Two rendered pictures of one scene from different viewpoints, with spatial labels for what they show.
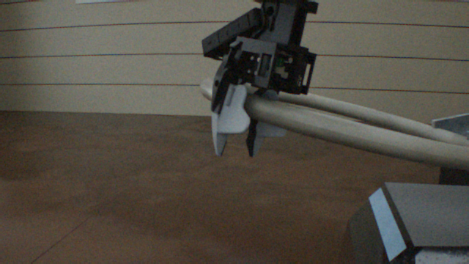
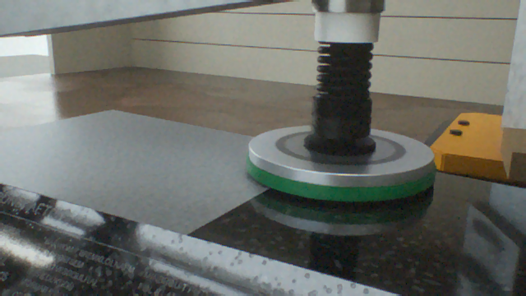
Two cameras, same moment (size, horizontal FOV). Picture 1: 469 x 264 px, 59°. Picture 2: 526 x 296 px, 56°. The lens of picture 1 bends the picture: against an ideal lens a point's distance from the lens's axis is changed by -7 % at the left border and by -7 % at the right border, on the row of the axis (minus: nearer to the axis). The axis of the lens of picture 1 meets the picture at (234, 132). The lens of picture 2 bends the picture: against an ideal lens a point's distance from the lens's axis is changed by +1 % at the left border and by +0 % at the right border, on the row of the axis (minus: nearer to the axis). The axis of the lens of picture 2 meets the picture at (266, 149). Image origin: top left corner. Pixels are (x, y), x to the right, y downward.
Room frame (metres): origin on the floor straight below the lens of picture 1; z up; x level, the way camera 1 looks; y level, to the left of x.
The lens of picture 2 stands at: (0.27, -0.96, 1.05)
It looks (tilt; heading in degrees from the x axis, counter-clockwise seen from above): 16 degrees down; 21
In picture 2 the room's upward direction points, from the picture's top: 1 degrees clockwise
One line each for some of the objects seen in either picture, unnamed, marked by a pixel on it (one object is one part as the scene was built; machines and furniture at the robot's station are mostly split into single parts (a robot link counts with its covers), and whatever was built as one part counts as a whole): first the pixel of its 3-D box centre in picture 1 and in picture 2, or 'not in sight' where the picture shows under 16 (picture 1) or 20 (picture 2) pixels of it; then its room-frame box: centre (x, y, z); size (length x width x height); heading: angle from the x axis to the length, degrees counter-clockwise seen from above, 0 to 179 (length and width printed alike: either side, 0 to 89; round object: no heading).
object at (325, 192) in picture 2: not in sight; (339, 154); (0.82, -0.84, 0.89); 0.22 x 0.22 x 0.04
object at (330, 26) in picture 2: not in sight; (347, 24); (0.82, -0.84, 1.04); 0.07 x 0.07 x 0.04
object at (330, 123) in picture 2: not in sight; (341, 117); (0.82, -0.84, 0.93); 0.07 x 0.07 x 0.01
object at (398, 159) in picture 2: not in sight; (339, 150); (0.82, -0.84, 0.89); 0.21 x 0.21 x 0.01
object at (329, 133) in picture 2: not in sight; (340, 127); (0.82, -0.84, 0.92); 0.07 x 0.07 x 0.01
